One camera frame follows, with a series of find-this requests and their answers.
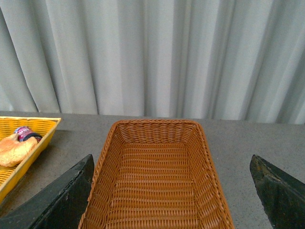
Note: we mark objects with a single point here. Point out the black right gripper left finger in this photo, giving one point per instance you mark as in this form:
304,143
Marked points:
60,205

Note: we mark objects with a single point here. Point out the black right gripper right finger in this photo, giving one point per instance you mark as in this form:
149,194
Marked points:
282,195

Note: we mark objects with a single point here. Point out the yellow wicker basket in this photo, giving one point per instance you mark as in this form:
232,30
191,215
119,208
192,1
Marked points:
46,127

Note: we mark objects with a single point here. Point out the brown wicker basket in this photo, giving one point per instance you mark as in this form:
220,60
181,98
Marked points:
156,174

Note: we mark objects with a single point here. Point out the golden bread loaf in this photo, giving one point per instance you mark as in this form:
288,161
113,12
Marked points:
12,151

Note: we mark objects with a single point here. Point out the red labelled bottle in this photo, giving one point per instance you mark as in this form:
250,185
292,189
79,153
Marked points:
25,132

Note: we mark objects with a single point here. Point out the grey curtain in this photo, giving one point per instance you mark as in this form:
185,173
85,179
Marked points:
215,59

